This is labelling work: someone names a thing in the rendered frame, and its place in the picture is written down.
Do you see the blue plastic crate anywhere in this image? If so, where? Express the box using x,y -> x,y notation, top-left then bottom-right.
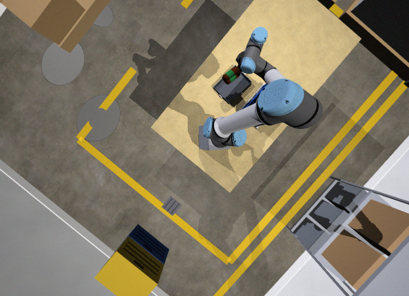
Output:
243,84 -> 267,126

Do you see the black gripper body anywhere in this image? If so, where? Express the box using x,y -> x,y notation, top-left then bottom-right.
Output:
236,46 -> 247,66

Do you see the brown bottle with green label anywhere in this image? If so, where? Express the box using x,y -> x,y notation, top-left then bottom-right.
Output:
222,66 -> 241,85

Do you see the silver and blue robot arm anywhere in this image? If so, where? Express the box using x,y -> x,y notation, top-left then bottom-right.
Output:
203,27 -> 323,148

